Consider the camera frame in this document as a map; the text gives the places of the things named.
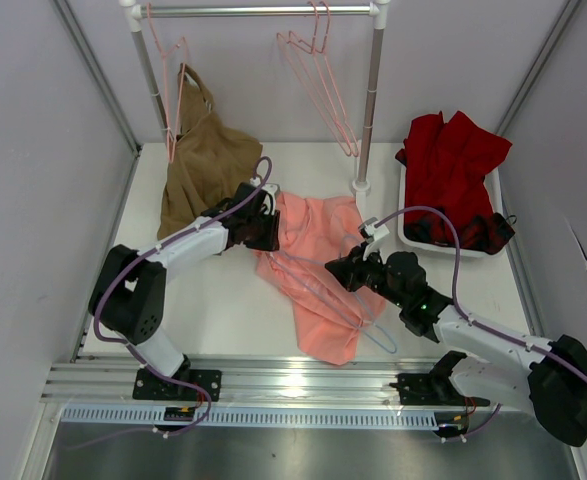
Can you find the pink hanger right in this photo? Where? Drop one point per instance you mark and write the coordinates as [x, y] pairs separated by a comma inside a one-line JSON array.
[[330, 75]]

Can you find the right black mount plate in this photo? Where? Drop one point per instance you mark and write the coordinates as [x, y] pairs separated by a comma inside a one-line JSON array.
[[425, 389]]

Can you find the tan brown garment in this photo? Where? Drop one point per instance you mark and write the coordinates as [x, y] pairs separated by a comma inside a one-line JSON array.
[[210, 159]]

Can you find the white slotted cable duct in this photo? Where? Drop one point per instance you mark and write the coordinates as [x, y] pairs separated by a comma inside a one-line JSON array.
[[256, 417]]

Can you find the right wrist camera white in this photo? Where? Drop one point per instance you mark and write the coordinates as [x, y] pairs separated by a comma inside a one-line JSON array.
[[373, 234]]

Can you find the white laundry basket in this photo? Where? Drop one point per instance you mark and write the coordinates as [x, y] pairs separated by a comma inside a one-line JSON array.
[[492, 185]]

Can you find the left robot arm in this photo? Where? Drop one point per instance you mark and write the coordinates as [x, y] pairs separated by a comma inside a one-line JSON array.
[[129, 295]]

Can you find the pink hanger middle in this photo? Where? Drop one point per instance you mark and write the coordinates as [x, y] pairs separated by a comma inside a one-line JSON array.
[[313, 85]]

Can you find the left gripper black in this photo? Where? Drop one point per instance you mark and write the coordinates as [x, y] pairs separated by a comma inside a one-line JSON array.
[[270, 241]]

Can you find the pink skirt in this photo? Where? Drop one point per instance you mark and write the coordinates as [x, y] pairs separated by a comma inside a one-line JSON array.
[[323, 228]]

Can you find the pink hanger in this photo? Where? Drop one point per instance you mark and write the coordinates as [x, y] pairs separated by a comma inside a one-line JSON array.
[[313, 85], [330, 75], [173, 55]]

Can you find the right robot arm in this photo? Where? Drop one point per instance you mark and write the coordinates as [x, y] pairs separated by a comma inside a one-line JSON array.
[[544, 378]]

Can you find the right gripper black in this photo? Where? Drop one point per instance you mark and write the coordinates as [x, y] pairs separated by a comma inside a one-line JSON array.
[[349, 268]]

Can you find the metal clothes rack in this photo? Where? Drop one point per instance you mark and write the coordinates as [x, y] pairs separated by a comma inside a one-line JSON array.
[[135, 13]]

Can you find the blue wire hanger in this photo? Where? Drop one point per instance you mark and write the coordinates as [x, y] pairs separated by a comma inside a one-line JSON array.
[[328, 320]]

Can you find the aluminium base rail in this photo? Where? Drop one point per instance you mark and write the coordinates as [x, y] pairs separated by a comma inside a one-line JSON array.
[[246, 381]]

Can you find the pink hanger far left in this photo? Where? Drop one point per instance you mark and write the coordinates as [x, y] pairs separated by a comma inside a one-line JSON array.
[[173, 55]]

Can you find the red garment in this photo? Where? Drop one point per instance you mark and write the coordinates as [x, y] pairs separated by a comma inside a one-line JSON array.
[[446, 164]]

